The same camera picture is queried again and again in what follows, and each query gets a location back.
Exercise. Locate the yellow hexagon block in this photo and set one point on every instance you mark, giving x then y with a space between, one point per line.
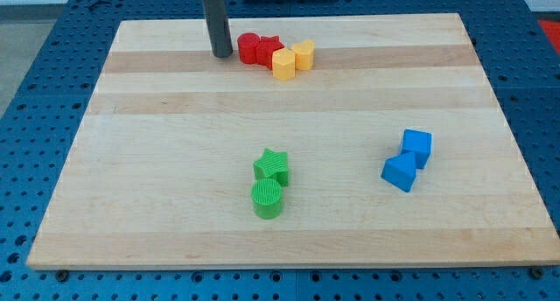
283 64

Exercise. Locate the yellow heart block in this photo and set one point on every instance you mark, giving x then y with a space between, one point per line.
304 55

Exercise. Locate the green star block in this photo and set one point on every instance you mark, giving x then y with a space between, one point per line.
273 165

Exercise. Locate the green cylinder block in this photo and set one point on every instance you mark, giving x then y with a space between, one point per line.
267 198

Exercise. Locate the red star block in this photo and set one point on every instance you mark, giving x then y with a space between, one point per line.
265 49

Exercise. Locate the red cylinder block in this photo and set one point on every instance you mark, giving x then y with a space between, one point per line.
247 43

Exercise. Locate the light wooden board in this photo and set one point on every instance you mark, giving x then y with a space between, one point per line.
160 171

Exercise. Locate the blue triangle block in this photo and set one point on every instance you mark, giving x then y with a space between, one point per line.
400 171

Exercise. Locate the blue cube block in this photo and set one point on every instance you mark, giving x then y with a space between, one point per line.
419 143

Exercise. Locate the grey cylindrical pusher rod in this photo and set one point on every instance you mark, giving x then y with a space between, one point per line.
216 17

